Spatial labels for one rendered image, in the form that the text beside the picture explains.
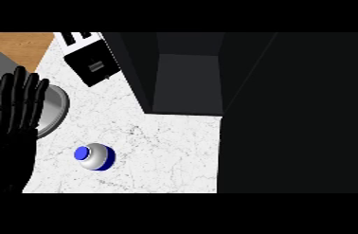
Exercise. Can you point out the round grey metal plate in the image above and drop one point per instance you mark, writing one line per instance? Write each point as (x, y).
(52, 110)

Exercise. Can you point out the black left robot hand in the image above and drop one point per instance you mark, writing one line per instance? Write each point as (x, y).
(18, 124)

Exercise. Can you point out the dark grey open cabinet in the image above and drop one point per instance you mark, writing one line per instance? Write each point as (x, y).
(186, 83)

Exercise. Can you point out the black and white toaster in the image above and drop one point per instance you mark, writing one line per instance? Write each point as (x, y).
(90, 62)

